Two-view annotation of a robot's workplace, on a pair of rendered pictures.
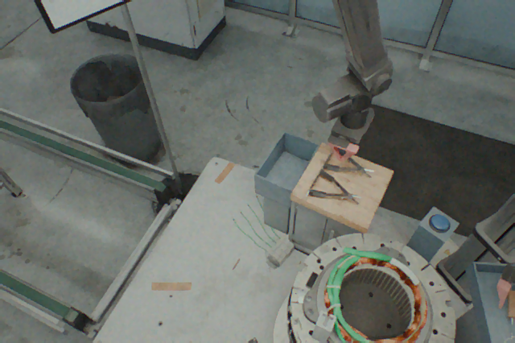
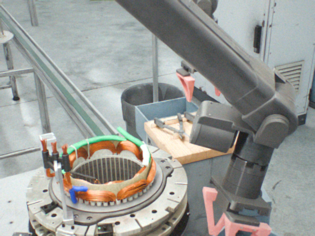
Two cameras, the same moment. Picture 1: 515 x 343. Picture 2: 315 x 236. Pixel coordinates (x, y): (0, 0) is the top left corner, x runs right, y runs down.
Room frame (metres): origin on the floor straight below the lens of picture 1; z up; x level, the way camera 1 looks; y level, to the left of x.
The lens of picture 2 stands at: (-0.28, -0.75, 1.61)
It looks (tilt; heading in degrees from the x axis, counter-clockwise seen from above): 27 degrees down; 37
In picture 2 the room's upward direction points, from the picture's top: 1 degrees counter-clockwise
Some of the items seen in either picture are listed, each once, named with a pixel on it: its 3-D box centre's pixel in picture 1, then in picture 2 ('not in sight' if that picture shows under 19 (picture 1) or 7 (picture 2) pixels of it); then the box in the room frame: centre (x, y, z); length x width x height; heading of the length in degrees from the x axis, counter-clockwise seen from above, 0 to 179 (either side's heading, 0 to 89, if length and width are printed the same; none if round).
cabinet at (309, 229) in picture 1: (335, 213); (190, 181); (0.57, -0.22, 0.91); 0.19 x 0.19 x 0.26; 58
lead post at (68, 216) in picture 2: not in sight; (65, 193); (0.12, -0.25, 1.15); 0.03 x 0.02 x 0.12; 50
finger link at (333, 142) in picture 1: (345, 143); (193, 83); (0.59, -0.21, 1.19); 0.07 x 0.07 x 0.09; 60
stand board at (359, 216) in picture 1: (342, 185); (191, 135); (0.57, -0.22, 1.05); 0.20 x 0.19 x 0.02; 58
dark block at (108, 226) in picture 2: not in sight; (105, 231); (0.14, -0.31, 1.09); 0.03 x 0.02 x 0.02; 135
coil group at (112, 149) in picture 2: not in sight; (101, 149); (0.30, -0.16, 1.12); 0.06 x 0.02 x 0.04; 148
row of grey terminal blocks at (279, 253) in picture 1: (281, 251); not in sight; (0.51, -0.07, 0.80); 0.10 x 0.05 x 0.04; 137
